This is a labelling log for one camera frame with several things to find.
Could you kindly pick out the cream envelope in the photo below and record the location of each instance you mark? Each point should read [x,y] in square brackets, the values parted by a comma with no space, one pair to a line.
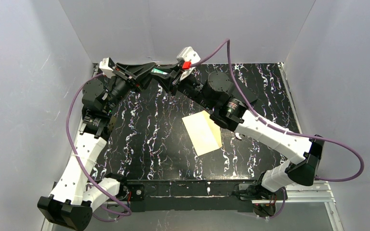
[203,132]

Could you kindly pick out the black flat box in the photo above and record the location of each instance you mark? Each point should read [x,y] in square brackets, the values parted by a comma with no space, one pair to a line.
[249,95]

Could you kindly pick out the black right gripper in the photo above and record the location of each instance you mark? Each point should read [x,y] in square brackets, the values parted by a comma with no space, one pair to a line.
[175,78]

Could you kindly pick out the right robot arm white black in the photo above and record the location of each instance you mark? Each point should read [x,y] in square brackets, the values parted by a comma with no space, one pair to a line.
[303,154]

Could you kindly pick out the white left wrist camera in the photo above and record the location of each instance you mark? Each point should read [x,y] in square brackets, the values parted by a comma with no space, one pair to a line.
[107,66]

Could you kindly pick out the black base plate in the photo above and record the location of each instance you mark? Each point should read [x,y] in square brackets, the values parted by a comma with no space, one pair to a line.
[198,204]

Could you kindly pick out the silver wrench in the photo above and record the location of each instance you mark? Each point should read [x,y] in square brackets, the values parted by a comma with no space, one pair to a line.
[238,136]

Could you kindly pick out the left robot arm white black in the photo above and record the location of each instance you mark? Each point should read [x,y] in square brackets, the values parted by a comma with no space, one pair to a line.
[73,200]

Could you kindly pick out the aluminium front rail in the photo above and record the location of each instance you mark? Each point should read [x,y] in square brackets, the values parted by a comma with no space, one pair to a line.
[225,189]

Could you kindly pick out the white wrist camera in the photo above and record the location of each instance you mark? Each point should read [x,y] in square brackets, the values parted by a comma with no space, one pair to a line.
[187,56]
[107,66]

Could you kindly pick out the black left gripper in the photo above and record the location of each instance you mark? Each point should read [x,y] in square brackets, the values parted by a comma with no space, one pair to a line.
[125,76]

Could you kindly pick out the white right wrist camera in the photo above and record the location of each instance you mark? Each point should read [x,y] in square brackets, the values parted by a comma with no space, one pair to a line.
[187,56]

